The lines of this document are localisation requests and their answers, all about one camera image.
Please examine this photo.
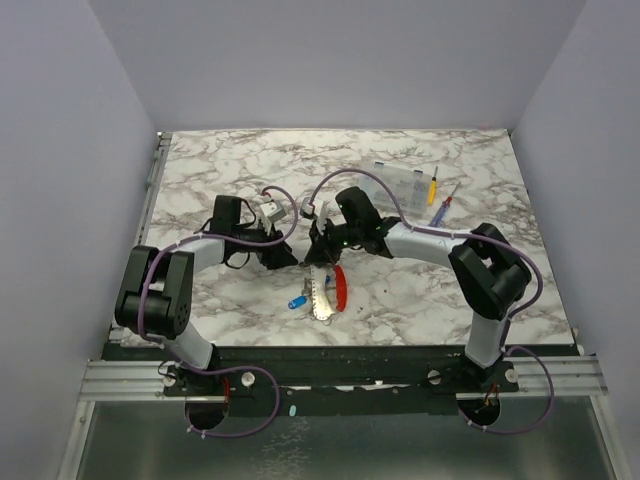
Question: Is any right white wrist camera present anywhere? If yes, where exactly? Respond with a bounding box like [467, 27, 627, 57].
[300, 197, 329, 235]

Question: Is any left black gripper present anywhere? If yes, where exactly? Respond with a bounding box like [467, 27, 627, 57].
[233, 216, 298, 269]

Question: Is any blue red handled screwdriver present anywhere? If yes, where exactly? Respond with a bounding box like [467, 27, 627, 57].
[429, 183, 461, 228]

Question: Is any clear plastic organizer box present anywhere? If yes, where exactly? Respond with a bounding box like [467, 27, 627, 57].
[361, 162, 432, 219]

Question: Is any metal key organizer red handle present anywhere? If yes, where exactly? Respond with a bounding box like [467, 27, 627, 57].
[303, 265, 348, 325]

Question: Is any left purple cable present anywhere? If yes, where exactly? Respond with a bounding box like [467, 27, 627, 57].
[138, 185, 301, 440]

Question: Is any aluminium front rail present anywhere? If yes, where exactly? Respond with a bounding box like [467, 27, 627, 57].
[80, 356, 608, 403]

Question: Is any aluminium rail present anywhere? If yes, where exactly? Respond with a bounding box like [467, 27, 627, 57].
[80, 356, 608, 403]
[112, 131, 172, 341]

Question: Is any aluminium left side rail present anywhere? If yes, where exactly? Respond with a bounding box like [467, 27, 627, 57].
[112, 131, 172, 341]

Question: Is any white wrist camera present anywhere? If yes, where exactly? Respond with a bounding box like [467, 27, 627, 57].
[300, 197, 329, 235]
[258, 200, 286, 235]

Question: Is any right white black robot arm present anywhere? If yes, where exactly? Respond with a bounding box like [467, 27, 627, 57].
[301, 187, 532, 391]

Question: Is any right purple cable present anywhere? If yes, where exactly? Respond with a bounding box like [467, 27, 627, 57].
[309, 168, 556, 434]

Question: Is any yellow handled screwdriver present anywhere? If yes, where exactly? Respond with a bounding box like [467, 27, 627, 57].
[427, 166, 439, 206]

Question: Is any blue key tag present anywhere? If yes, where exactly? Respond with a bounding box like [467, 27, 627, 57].
[288, 295, 307, 310]

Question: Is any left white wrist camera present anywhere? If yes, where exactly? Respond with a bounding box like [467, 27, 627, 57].
[258, 200, 286, 235]

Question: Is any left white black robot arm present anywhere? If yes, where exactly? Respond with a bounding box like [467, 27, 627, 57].
[114, 195, 298, 395]

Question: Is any purple cable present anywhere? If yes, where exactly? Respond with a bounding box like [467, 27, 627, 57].
[309, 168, 556, 434]
[138, 185, 301, 440]

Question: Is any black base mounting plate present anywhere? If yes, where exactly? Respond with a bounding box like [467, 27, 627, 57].
[100, 345, 507, 418]

